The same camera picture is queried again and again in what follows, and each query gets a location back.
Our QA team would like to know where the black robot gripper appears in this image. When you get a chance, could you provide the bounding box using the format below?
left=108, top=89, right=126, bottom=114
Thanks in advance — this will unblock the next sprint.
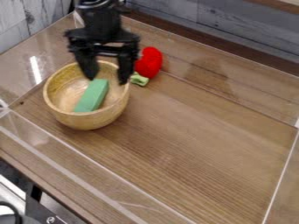
left=66, top=0, right=140, bottom=85

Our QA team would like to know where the green rectangular block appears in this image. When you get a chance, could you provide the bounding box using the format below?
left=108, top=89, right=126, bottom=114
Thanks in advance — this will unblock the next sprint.
left=74, top=79, right=108, bottom=112

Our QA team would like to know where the brown wooden bowl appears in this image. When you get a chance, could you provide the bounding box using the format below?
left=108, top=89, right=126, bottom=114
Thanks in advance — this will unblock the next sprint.
left=43, top=60, right=130, bottom=130

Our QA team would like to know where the red plush strawberry toy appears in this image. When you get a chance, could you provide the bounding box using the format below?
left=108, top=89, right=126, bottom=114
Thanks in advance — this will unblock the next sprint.
left=130, top=46, right=164, bottom=87

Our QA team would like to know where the black table leg bracket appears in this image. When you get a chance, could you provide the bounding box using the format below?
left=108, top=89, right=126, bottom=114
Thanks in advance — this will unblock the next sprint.
left=24, top=185, right=68, bottom=224

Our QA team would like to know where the black cable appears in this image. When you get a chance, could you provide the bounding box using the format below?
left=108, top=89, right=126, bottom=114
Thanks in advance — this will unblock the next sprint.
left=0, top=200, right=24, bottom=224

